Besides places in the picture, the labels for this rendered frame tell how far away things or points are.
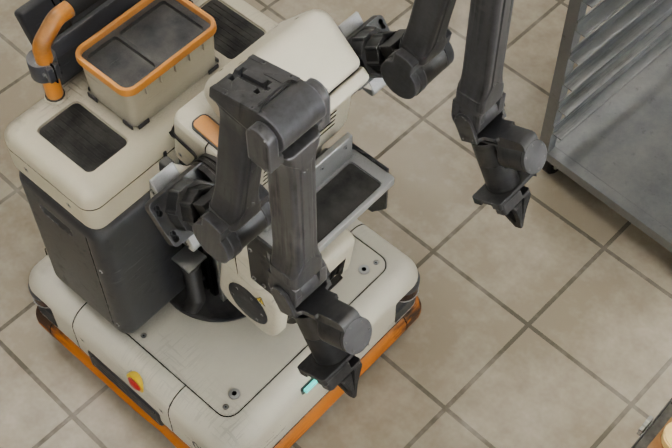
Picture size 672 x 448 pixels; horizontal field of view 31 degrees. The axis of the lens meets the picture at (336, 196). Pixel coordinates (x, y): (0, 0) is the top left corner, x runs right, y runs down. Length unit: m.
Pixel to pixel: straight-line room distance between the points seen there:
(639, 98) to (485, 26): 1.42
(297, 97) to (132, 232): 0.90
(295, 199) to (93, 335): 1.14
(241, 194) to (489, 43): 0.44
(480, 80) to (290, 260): 0.43
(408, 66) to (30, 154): 0.71
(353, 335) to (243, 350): 0.81
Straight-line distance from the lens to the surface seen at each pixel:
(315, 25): 1.85
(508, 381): 2.82
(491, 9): 1.75
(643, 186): 2.99
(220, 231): 1.73
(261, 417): 2.47
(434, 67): 1.97
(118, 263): 2.31
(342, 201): 2.06
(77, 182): 2.14
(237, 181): 1.63
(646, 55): 3.15
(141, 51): 2.17
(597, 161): 3.01
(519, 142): 1.92
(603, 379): 2.86
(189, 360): 2.52
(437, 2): 1.82
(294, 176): 1.50
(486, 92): 1.88
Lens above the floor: 2.50
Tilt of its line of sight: 55 degrees down
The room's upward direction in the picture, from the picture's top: 1 degrees counter-clockwise
